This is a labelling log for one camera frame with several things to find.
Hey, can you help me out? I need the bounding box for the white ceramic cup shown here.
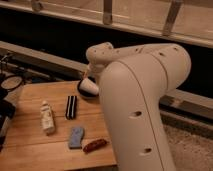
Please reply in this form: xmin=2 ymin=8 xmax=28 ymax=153
xmin=78 ymin=78 xmax=100 ymax=97

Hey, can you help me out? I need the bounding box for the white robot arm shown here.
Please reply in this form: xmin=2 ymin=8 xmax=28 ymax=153
xmin=86 ymin=43 xmax=191 ymax=171

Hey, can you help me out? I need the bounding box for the dark ceramic bowl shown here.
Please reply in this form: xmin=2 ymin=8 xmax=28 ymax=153
xmin=76 ymin=79 xmax=100 ymax=99

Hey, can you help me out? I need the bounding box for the blue sponge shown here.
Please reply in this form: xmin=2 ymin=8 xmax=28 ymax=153
xmin=68 ymin=126 xmax=84 ymax=149

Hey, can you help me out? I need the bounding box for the red brown snack bar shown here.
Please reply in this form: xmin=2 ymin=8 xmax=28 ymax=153
xmin=83 ymin=139 xmax=108 ymax=153

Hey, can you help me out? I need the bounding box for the white squeeze bottle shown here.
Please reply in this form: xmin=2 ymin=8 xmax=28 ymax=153
xmin=40 ymin=101 xmax=55 ymax=135

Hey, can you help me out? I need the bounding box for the round black lidded container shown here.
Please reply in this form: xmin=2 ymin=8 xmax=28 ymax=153
xmin=0 ymin=75 xmax=23 ymax=92

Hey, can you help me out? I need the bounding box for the black device at left edge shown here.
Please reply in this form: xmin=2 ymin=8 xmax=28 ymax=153
xmin=0 ymin=100 xmax=15 ymax=151

